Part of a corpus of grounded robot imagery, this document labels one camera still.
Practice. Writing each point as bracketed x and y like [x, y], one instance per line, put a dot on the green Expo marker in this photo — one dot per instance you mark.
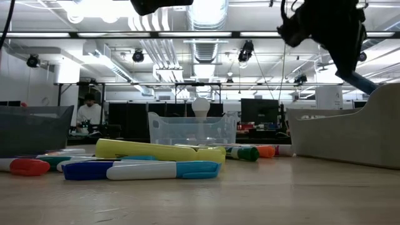
[247, 154]

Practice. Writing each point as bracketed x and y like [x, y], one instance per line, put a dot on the silver ventilation duct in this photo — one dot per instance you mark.
[206, 18]

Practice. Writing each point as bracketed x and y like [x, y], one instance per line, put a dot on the orange Expo marker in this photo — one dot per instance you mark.
[267, 151]

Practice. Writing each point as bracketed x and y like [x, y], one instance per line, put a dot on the black ceiling spotlight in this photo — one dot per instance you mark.
[363, 57]
[246, 51]
[32, 61]
[300, 78]
[138, 56]

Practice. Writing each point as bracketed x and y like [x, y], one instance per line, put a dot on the thin marker red cap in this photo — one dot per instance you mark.
[29, 167]

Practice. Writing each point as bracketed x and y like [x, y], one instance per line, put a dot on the pale grey plastic bin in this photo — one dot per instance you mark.
[343, 137]

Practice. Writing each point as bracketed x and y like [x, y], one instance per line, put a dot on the thin marker light blue cap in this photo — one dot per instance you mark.
[139, 158]
[197, 170]

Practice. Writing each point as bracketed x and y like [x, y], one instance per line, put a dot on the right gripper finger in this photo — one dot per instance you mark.
[347, 59]

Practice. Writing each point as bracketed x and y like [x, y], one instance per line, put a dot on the thin marker green cap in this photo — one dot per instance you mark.
[53, 161]

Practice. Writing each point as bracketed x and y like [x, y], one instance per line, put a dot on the dark grey plastic bin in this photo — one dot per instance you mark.
[31, 131]

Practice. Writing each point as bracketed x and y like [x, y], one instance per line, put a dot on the thin marker dark blue cap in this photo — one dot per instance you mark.
[87, 170]

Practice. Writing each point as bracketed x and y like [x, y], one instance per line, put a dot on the yellow highlighter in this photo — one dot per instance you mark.
[140, 150]

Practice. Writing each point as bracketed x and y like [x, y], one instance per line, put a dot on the pink Expo marker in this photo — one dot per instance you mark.
[284, 150]

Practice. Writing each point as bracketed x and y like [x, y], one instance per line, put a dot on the person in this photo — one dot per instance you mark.
[89, 112]

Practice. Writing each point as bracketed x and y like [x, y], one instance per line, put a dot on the long ceiling light strip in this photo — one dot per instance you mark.
[193, 34]

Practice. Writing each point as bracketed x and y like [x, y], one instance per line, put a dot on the white light bulb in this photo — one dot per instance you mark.
[201, 106]

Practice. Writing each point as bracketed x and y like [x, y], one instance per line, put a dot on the clear plastic bin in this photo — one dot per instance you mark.
[187, 131]

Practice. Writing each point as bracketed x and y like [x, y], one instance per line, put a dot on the grey slanted ceiling pipe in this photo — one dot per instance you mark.
[379, 43]

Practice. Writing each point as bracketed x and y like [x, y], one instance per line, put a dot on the small distant black monitor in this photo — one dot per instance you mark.
[359, 104]
[14, 103]

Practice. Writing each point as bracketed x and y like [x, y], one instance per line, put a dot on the large black monitor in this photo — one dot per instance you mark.
[259, 111]

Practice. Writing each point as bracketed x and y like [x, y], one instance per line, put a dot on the white cylindrical column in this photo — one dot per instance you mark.
[328, 97]

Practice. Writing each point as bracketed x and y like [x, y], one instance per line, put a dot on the black aluminium table frame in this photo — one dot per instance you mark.
[265, 141]

